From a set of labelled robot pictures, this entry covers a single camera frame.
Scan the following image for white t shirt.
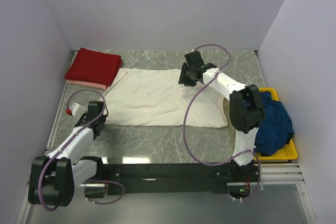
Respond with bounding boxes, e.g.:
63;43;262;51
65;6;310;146
103;68;228;129

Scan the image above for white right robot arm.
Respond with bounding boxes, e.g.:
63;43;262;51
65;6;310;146
179;63;266;182

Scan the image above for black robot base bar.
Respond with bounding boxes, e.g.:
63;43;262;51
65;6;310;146
87;162;260;197

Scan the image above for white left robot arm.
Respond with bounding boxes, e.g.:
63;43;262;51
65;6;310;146
28;101;107;211

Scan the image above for pink folded t shirt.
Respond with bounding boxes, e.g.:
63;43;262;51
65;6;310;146
67;80;110;90

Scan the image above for red folded t shirt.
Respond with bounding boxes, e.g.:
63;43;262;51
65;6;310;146
65;48;122;85

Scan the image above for blue t shirt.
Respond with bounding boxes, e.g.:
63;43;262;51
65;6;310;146
254;91;294;156

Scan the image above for yellow plastic bin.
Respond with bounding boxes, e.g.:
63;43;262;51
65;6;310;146
257;88;298;161

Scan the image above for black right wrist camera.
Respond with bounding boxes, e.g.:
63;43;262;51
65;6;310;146
184;50;205;68

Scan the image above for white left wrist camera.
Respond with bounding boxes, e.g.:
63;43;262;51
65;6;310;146
66;102;87;118

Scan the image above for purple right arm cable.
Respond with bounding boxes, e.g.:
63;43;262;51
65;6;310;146
183;45;262;205

